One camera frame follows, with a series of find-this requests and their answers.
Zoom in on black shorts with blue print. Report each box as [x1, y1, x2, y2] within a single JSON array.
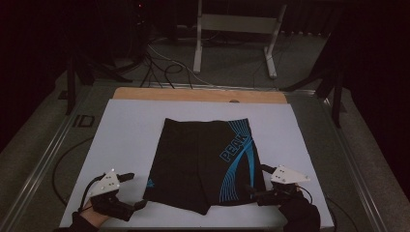
[[143, 117, 267, 217]]

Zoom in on white table mat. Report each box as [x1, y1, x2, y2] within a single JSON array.
[[59, 99, 335, 230]]

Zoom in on left hand-held gripper cable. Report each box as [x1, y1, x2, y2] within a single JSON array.
[[78, 173, 107, 212]]

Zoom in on short metal floor rail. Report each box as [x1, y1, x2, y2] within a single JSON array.
[[141, 81, 317, 97]]

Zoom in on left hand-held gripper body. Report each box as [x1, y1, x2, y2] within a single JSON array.
[[88, 168, 136, 222]]

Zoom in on thin black floor cable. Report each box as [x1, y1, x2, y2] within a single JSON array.
[[51, 136, 95, 208], [324, 196, 361, 232]]

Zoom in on white metal stand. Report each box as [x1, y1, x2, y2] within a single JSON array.
[[192, 0, 288, 80]]

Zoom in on long metal floor rail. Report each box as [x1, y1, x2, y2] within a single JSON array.
[[318, 96, 390, 232], [0, 86, 93, 232]]

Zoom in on black looped floor cable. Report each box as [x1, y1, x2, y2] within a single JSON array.
[[139, 52, 194, 90]]

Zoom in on white floor cable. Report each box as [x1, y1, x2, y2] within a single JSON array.
[[147, 43, 216, 87]]

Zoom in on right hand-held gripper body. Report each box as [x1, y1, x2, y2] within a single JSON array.
[[257, 164, 311, 207]]

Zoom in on right hand-held gripper cable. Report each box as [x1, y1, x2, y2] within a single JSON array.
[[296, 185, 314, 206]]

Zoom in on person's left hand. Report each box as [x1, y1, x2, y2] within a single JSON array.
[[78, 198, 112, 226]]

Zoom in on black metal stand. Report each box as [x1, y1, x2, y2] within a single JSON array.
[[57, 47, 133, 116], [279, 32, 345, 129]]

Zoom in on hand-held gripper cable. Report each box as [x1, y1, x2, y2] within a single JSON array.
[[296, 185, 314, 206], [78, 173, 107, 212]]

